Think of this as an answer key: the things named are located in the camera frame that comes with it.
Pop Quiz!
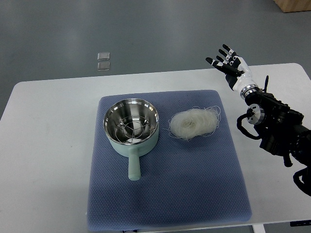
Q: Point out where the white vermicelli nest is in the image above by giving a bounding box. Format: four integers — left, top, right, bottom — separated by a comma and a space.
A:
165, 106, 221, 141

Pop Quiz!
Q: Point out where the black table control panel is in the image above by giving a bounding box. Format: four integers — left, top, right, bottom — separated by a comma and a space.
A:
290, 220, 311, 227

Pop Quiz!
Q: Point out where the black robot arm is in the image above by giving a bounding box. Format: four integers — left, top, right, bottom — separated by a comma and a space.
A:
235, 78, 311, 195

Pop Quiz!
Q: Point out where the floor metal plate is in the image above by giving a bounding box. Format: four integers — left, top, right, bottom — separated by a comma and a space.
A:
97, 61, 110, 71
97, 52, 110, 61

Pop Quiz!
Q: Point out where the blue textured mat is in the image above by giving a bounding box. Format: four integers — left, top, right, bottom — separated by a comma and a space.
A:
87, 90, 252, 231

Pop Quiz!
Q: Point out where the upper floor metal plate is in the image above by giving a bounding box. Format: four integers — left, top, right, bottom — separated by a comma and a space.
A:
97, 52, 110, 61

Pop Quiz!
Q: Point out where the wire steaming rack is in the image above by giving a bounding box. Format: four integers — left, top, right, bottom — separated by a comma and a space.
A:
114, 116, 154, 144

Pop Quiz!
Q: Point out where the mint green steel pot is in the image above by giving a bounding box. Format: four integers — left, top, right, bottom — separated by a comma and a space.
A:
103, 99, 159, 181

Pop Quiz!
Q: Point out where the white table leg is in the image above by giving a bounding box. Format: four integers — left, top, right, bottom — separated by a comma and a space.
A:
252, 224, 266, 233

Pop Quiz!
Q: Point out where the lower floor metal plate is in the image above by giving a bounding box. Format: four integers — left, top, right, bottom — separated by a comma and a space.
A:
97, 61, 110, 71

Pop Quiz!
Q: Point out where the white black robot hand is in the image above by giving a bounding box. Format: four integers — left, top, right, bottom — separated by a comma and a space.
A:
206, 44, 257, 93

